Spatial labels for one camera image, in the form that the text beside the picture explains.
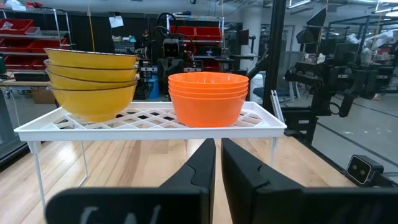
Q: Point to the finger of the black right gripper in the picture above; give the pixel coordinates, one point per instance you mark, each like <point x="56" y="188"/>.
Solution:
<point x="164" y="70"/>
<point x="177" y="66"/>

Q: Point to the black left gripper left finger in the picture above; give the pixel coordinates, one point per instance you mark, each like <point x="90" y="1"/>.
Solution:
<point x="133" y="205"/>

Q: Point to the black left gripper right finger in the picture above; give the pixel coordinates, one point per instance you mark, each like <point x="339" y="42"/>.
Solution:
<point x="280" y="205"/>

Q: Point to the orange plastic bowl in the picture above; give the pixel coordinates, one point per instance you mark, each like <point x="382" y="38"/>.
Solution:
<point x="208" y="79"/>
<point x="208" y="112"/>
<point x="208" y="95"/>
<point x="208" y="89"/>

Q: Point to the yellow floral patterned bowl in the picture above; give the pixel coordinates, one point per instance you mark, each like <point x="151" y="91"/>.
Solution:
<point x="90" y="74"/>
<point x="93" y="102"/>
<point x="90" y="84"/>
<point x="90" y="59"/>

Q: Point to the neighbouring black robot arm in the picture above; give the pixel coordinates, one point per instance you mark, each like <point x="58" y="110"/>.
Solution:
<point x="326" y="77"/>

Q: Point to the blue barrel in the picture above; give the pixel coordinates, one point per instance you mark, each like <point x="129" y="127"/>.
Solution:
<point x="153" y="87"/>

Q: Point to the red storage bin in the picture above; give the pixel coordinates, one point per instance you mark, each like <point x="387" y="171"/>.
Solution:
<point x="183" y="31"/>
<point x="208" y="32"/>
<point x="15" y="25"/>
<point x="43" y="46"/>

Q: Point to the white paper tag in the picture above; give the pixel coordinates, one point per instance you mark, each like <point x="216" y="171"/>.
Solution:
<point x="116" y="21"/>

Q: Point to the white lattice shelf rack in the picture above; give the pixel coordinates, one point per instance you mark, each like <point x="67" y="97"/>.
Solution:
<point x="149" y="132"/>

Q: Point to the cardboard box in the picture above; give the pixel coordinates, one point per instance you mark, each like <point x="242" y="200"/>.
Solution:
<point x="42" y="96"/>

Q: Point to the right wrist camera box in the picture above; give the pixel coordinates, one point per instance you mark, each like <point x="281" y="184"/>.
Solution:
<point x="171" y="49"/>

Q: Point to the table-level camera box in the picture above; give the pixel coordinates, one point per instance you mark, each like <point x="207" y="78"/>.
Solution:
<point x="362" y="169"/>

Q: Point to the silver aluminium bracket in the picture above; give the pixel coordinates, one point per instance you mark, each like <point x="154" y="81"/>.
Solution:
<point x="276" y="105"/>

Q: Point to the black metal rig frame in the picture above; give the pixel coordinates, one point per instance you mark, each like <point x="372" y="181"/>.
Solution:
<point x="275" y="46"/>

